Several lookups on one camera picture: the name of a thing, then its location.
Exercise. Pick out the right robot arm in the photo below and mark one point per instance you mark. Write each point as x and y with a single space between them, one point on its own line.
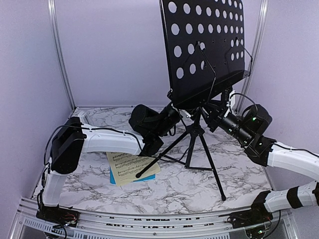
268 152

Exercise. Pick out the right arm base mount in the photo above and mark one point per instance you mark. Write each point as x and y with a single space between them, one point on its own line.
255 215

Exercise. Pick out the white metronome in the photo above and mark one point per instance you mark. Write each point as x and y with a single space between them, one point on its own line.
84 118

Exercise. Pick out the aluminium frame post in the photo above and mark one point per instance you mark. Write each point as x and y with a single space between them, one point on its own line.
59 53
255 15

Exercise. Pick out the aluminium front rail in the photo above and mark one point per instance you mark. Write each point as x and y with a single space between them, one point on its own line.
99 225

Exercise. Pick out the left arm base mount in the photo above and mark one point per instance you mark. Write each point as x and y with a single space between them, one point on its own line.
58 215

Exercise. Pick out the left aluminium frame post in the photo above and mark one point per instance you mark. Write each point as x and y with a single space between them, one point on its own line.
59 53

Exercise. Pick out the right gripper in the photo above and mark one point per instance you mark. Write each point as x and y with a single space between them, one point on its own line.
216 113

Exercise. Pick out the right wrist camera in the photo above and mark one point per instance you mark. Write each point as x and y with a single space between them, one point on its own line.
231 101

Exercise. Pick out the yellow sheet music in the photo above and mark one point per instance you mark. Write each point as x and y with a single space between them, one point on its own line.
124 167

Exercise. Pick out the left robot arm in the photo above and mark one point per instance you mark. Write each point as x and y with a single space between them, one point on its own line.
77 137

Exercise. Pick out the black music stand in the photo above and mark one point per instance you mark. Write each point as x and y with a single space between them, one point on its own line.
205 51

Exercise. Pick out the right aluminium frame post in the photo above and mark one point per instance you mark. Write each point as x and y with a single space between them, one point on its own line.
255 15

